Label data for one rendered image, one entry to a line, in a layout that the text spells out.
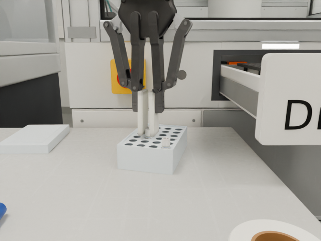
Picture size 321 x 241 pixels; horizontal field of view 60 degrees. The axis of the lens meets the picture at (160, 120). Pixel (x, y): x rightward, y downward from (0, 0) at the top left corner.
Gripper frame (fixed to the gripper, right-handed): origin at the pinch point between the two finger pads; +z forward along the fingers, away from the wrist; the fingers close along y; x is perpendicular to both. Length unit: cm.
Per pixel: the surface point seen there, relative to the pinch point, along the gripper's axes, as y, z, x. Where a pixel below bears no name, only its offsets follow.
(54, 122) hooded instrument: -78, 29, 84
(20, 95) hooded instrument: -70, 9, 53
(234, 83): 12.7, -3.3, 12.2
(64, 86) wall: -219, 45, 308
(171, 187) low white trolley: 5.7, 7.7, -8.6
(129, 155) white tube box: -1.3, 5.3, -5.2
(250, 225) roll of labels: 14.5, 3.7, -20.4
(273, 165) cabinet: 23.5, 18.1, 27.3
